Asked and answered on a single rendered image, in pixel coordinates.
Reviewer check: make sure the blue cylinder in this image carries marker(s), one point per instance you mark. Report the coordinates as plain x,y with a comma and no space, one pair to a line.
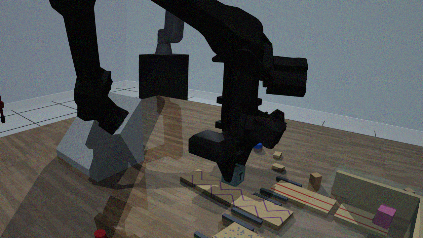
258,146

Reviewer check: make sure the blue cube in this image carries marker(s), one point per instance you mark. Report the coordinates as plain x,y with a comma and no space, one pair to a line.
238,175

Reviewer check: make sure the pale yellow cube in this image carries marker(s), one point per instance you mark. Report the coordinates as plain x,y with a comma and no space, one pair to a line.
278,166

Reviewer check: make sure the red cylinder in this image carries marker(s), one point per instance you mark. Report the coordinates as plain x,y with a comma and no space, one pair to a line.
100,233

